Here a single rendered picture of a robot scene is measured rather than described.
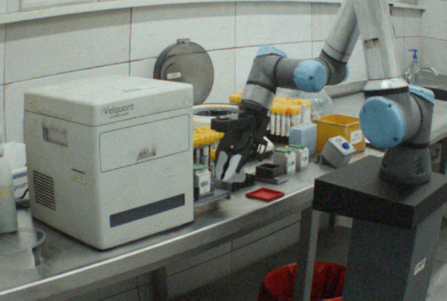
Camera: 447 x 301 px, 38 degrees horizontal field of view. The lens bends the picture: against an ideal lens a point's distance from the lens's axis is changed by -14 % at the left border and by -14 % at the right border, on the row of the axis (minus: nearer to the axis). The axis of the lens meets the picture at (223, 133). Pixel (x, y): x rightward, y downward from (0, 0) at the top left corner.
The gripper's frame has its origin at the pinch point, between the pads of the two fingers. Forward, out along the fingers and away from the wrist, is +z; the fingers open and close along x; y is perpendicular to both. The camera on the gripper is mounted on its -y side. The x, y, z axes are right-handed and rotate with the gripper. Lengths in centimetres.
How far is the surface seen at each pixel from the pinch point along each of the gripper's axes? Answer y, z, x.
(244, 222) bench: 1.9, 6.9, -8.5
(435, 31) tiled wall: 216, -155, 49
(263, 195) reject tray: 12.2, -1.8, -3.5
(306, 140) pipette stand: 38.0, -23.7, 6.2
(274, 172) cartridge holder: 20.5, -9.7, 1.1
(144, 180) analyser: -28.8, 7.6, -4.5
